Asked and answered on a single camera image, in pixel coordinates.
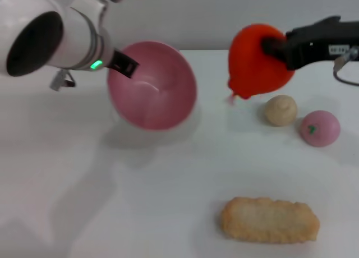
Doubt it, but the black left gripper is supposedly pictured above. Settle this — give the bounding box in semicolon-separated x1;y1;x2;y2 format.
108;49;140;79

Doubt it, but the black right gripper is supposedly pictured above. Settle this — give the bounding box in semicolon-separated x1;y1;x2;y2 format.
261;15;359;71

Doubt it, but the red toy pepper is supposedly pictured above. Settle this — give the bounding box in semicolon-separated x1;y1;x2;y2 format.
225;23;297;105

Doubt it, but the pink plastic bowl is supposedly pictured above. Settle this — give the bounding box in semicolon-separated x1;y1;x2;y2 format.
106;40;199;133

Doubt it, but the beige toy bun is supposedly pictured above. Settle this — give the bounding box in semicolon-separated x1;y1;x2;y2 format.
264;94;298;127

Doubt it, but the pink toy peach bun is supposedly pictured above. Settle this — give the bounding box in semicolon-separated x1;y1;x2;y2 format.
300;109;342;148

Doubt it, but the golden toy bread slice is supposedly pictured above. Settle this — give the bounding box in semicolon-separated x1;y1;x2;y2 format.
220;196;321;245

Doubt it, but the left wrist cable with plug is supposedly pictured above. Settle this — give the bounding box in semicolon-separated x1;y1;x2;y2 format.
49;69;77;92

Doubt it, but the wrist cable with plug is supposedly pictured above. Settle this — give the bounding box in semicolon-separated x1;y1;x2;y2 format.
49;69;77;92
333;46;359;87

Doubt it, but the right wrist cable with plug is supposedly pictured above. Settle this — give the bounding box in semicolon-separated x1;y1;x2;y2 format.
333;46;359;87

